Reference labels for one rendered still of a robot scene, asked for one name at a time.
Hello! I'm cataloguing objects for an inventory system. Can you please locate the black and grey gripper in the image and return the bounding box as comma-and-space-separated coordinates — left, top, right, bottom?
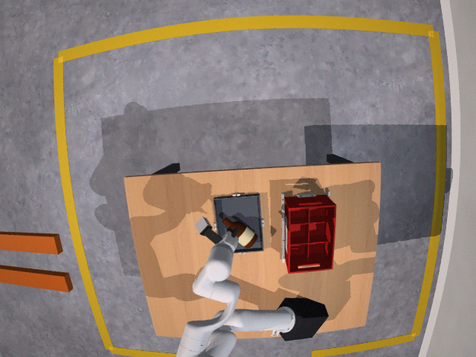
216, 228, 239, 252

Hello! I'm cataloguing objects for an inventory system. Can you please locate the brown bottle with cream base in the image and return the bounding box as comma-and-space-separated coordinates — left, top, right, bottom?
222, 217, 257, 248

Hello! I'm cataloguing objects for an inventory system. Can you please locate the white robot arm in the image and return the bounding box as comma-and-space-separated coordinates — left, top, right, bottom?
176, 216, 295, 357

